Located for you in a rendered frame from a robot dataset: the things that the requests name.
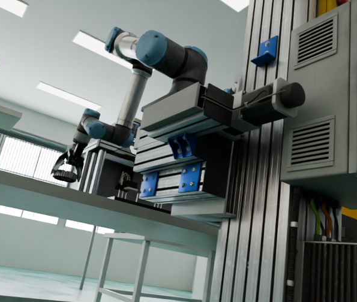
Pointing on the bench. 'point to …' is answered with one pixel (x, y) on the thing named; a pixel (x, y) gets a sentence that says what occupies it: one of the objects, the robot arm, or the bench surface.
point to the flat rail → (119, 160)
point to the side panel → (76, 174)
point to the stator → (65, 175)
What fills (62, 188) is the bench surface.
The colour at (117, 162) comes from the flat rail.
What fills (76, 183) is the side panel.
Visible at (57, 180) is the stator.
